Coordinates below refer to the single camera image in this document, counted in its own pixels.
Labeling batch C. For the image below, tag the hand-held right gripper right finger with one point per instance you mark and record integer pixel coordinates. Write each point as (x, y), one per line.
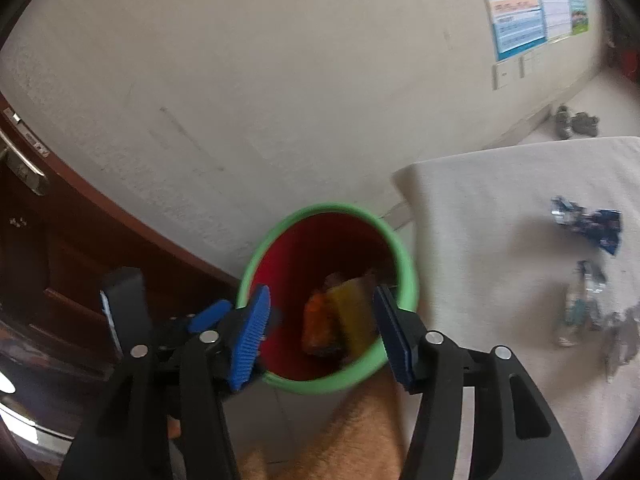
(395, 340)

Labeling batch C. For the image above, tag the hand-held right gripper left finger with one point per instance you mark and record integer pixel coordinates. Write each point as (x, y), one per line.
(250, 340)

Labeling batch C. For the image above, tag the white chart wall poster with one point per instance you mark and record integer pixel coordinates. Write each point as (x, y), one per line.
(552, 0)

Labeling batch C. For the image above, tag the red box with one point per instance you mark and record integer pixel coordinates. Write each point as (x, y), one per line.
(630, 62)

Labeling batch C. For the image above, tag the orange snack packet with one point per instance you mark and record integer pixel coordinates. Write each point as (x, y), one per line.
(320, 322)

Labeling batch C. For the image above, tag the yellow snack wrapper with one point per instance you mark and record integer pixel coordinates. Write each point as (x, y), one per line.
(355, 320)

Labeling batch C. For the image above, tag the blue letter wall poster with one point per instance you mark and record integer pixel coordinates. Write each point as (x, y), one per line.
(515, 10)

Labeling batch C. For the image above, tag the grey table cloth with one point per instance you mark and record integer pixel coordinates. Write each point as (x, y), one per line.
(475, 235)

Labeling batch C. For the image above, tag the white wall socket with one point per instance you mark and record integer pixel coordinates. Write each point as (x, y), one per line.
(505, 76)
(530, 66)

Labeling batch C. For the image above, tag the clear plastic wrapper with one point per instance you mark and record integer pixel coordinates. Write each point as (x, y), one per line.
(577, 305)

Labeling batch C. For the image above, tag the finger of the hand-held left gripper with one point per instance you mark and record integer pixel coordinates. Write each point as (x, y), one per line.
(210, 314)

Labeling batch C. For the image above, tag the blue silver snack wrapper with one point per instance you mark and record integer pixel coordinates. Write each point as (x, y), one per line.
(595, 227)

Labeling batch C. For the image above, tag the red bin with green rim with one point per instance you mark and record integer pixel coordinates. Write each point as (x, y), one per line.
(295, 260)

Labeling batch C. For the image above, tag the brown wooden door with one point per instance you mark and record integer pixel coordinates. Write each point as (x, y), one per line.
(60, 260)

